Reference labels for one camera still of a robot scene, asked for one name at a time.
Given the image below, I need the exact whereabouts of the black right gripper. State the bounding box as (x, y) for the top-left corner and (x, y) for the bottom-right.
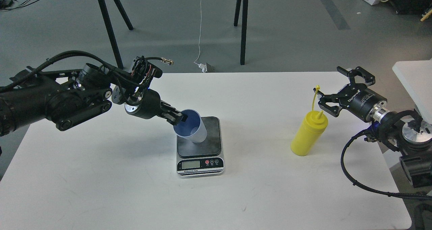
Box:
(317, 66), (387, 122)

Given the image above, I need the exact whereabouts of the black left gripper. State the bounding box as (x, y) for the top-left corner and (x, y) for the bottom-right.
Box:
(125, 90), (188, 126)

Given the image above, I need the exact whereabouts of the blue plastic cup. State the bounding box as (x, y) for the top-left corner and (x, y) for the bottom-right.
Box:
(173, 109), (207, 143)

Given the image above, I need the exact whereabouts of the yellow squeeze bottle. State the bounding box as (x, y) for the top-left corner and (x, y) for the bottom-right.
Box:
(290, 85), (328, 156)

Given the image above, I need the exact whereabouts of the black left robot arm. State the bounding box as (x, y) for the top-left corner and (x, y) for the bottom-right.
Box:
(0, 50), (189, 136)

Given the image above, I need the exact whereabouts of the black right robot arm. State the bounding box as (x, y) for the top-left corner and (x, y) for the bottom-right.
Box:
(314, 66), (431, 230)

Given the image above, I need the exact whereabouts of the digital kitchen scale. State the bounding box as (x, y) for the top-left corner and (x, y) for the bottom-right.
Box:
(176, 117), (225, 178)

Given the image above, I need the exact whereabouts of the grey power adapter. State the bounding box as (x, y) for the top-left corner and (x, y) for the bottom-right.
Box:
(204, 63), (215, 73)

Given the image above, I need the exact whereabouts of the white side table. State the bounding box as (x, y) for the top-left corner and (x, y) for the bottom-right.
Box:
(392, 59), (432, 124)

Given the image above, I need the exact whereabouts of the white hanging cable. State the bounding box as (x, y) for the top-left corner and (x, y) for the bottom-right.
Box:
(192, 0), (207, 72)

